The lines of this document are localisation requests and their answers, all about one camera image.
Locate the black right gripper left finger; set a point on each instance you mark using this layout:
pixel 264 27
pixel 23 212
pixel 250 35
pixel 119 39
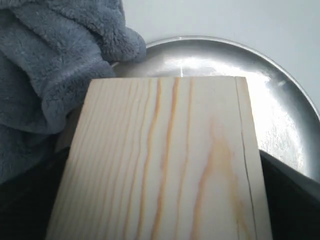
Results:
pixel 26 201

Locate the grey fleece cloth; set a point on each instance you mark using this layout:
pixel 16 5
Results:
pixel 50 50

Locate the light wooden cube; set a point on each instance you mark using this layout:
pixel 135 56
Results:
pixel 166 158

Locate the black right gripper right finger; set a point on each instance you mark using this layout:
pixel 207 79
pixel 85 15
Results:
pixel 293 201

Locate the round steel plate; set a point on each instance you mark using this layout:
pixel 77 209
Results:
pixel 287 123

